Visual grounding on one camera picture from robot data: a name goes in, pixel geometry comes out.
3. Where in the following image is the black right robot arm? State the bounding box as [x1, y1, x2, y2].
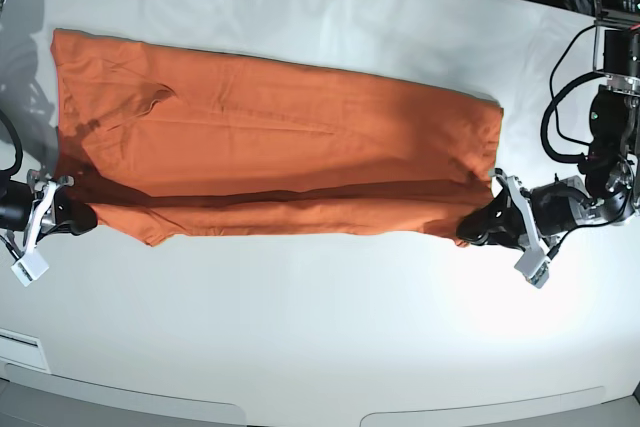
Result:
[1, 0, 100, 231]

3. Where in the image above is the white label plate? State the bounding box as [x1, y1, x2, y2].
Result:
[0, 329, 51, 374]

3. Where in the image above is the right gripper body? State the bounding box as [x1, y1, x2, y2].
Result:
[1, 181, 65, 237]

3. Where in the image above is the orange T-shirt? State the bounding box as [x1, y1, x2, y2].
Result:
[51, 29, 503, 246]

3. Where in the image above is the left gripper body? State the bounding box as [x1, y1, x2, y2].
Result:
[520, 184, 585, 238]

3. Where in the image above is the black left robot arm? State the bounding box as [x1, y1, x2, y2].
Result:
[457, 19, 639, 258]

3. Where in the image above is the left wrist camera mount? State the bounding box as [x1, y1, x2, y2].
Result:
[489, 168, 551, 289]

